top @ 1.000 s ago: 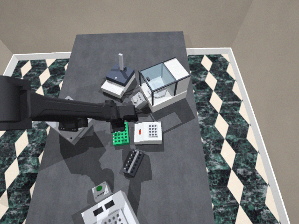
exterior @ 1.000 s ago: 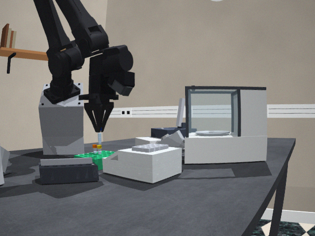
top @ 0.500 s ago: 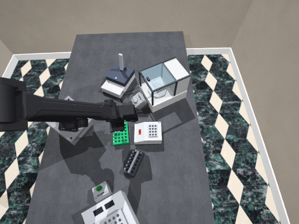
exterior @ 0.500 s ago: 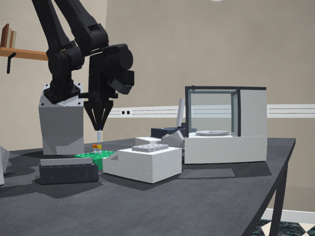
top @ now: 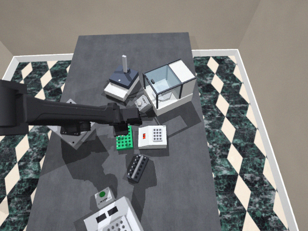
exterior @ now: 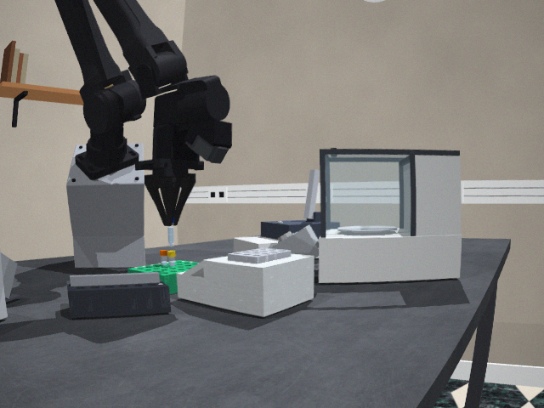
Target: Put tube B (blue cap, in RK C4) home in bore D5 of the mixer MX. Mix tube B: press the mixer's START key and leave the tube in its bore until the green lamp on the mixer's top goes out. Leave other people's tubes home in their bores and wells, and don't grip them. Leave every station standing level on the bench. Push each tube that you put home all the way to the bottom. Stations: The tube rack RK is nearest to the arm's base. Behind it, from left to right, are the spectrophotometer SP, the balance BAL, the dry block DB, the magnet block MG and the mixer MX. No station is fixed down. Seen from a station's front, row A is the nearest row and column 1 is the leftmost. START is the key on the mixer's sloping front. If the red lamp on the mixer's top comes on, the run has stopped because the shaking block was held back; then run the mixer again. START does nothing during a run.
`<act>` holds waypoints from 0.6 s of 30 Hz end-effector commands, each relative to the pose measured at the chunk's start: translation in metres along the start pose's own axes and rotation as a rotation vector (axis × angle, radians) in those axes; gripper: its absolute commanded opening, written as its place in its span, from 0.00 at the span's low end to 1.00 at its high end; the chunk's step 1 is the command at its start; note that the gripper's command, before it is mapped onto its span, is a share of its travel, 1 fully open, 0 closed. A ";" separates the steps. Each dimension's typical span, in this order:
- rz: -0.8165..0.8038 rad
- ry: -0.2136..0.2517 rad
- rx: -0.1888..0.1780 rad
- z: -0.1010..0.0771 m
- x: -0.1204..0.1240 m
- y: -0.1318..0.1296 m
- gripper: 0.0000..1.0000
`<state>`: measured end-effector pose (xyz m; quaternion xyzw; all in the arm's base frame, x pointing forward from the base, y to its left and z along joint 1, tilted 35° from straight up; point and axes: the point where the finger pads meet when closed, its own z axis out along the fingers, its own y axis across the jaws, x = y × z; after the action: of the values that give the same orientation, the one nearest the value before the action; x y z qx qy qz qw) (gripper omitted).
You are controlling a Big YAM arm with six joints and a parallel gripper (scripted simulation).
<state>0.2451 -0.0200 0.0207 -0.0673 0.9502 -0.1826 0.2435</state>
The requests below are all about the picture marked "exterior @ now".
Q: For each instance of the green tube rack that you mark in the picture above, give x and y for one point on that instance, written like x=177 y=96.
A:
x=167 y=273

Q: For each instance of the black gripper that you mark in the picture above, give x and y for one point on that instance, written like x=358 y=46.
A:
x=169 y=168

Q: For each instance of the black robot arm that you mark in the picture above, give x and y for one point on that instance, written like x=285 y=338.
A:
x=154 y=62

